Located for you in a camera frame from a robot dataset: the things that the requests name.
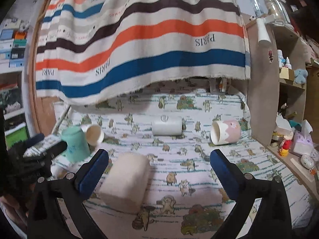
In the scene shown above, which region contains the blue plush toy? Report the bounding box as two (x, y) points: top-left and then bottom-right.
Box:
(294, 69), (308, 85)

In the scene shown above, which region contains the white cylindrical mug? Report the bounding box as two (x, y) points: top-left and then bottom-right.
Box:
(151, 115), (182, 136)

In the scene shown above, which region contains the beige speckled cup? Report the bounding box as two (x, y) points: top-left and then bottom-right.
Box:
(98, 153), (151, 214)

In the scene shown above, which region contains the storage boxes stack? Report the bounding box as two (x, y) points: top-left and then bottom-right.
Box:
(1, 18), (28, 72)

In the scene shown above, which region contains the red yellow toy figure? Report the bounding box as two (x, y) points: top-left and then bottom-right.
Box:
(279, 136), (292, 157)

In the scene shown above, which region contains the wooden shelf unit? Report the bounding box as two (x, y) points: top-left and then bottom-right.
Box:
(243, 12), (319, 200)

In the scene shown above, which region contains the small white paper cup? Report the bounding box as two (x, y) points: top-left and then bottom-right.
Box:
(81, 124), (104, 147)

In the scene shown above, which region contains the tissue pack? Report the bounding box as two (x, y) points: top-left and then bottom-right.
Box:
(292, 120), (314, 156)

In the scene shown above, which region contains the striped Paris blanket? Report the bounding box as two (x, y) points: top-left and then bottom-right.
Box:
(35, 0), (250, 105)

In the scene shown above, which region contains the pink and white cup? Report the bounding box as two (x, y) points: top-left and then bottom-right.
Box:
(210, 120), (241, 145)

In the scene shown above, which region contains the cartoon animal print bedsheet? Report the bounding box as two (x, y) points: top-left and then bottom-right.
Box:
(59, 79), (312, 238)

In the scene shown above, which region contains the white handheld vacuum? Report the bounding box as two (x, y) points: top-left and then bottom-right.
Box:
(256, 0), (294, 47)

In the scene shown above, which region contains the mint green cup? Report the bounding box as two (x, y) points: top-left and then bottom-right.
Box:
(61, 126), (90, 164)

